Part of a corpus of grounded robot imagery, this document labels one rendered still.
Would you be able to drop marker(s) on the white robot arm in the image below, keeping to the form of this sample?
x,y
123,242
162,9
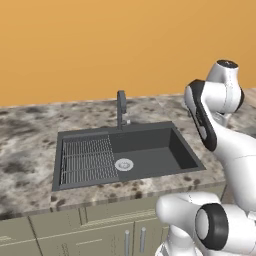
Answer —
x,y
233,156

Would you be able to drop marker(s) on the silver sink drain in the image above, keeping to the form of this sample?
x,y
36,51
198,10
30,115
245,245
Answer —
x,y
124,164

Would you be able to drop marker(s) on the dark grey sink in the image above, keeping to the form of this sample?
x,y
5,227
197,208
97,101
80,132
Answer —
x,y
150,160

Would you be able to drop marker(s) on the beige panel under sink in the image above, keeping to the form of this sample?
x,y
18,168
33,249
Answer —
x,y
113,215

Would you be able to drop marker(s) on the dark grey tap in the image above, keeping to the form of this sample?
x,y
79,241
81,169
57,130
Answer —
x,y
120,106

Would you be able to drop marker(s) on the beige cupboard door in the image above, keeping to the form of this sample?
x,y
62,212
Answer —
x,y
153,238
83,241

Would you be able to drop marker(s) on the beige drawer front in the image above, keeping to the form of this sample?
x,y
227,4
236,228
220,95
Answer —
x,y
15,238

